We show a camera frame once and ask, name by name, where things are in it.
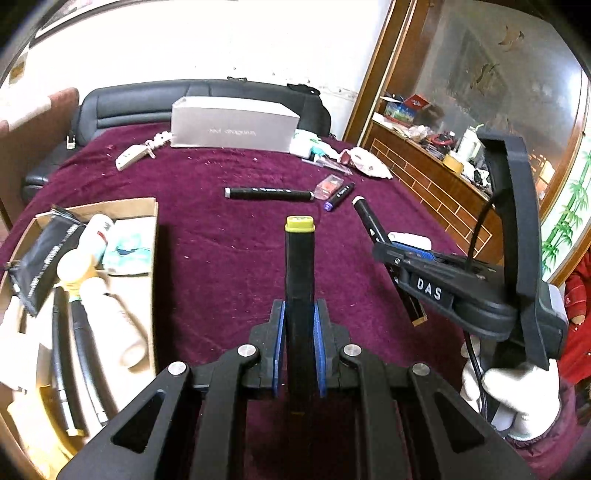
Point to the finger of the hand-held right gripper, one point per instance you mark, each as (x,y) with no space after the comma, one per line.
(392,254)

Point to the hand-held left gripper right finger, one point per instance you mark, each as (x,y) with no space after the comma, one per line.
(321,350)

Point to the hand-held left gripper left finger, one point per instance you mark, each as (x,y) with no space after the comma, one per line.
(278,350)

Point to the black pen white tip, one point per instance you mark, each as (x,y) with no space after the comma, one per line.
(367,217)

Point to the black marker yellow cap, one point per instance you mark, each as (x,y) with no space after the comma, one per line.
(300,267)

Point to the large white plastic bottle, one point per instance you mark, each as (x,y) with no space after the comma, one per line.
(115,323)

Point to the shallow cardboard box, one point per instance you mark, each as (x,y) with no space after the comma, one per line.
(138,217)

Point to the person's right forearm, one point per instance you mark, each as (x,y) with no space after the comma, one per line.
(554,438)

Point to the person's right hand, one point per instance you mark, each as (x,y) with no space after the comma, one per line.
(521,387)

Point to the small white flat case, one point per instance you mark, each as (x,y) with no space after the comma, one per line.
(411,240)

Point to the black marker purple cap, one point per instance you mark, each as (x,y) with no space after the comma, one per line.
(339,197)

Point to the wooden cabinet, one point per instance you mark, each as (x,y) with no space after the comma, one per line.
(415,180)

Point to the small red clear packet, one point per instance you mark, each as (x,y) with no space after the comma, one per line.
(330,184)

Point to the pink and white bag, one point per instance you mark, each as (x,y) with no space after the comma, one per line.
(367,161)

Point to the maroon blanket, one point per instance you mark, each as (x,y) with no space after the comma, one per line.
(221,258)

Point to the pile of cabinet clutter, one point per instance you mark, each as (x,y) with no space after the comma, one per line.
(425,134)

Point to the white thermos cup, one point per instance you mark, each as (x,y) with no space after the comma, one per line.
(468,143)

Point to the white green packets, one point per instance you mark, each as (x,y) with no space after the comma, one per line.
(309,145)

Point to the black pen silver ends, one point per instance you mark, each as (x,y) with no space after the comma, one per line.
(268,193)

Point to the black bag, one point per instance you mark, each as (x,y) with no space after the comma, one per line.
(314,110)

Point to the teal and white packet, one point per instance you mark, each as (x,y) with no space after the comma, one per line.
(131,249)

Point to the black pen silver tip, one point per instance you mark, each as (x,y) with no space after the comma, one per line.
(62,360)
(87,360)

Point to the grey cardboard box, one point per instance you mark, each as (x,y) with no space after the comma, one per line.
(231,124)

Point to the wood framed mirror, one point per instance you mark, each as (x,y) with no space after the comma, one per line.
(498,69)

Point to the small white printed bottle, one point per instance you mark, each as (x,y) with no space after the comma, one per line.
(94,235)

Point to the round cream jar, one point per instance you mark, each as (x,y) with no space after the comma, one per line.
(76,267)

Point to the white remote control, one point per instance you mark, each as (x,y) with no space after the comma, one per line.
(131,157)

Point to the black printed pouch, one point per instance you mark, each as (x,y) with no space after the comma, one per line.
(44,258)

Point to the green bamboo wall painting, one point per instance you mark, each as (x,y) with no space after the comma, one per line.
(565,212)

